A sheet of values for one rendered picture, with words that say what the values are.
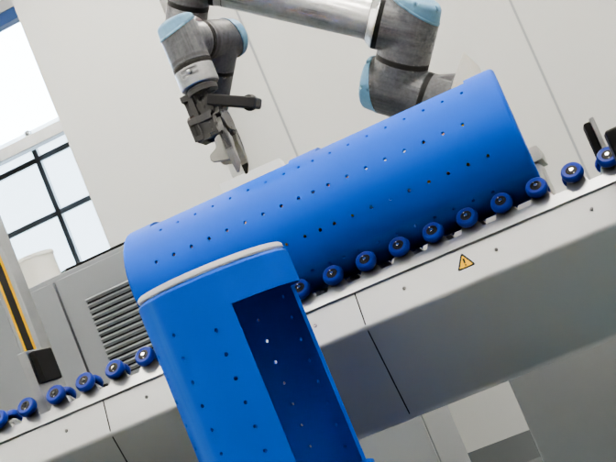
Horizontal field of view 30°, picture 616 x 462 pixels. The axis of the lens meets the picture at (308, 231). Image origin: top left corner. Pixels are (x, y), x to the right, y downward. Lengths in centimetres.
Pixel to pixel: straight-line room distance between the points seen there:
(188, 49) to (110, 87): 276
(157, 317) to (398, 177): 62
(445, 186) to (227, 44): 65
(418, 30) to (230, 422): 150
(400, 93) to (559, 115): 205
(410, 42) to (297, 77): 225
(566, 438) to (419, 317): 85
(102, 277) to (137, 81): 131
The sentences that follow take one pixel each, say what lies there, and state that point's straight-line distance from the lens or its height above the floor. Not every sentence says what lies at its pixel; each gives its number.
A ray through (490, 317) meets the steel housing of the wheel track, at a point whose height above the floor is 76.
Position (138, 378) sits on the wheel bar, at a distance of 251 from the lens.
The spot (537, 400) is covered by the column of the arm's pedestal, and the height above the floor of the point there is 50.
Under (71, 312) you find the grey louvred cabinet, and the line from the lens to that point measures 429.
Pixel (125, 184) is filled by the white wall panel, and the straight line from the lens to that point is 525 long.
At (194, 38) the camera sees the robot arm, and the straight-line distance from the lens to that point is 258.
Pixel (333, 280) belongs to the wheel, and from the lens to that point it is 236.
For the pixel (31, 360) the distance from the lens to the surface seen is 269.
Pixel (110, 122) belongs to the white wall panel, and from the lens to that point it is 529.
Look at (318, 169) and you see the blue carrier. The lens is 238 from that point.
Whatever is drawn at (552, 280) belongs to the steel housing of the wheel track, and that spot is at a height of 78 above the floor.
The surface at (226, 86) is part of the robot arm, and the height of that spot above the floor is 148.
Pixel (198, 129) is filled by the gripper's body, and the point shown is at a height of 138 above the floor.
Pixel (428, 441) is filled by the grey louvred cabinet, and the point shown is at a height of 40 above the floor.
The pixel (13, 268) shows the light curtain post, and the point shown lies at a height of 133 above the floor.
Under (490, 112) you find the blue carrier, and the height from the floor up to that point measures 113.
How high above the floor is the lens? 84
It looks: 5 degrees up
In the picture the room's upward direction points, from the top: 23 degrees counter-clockwise
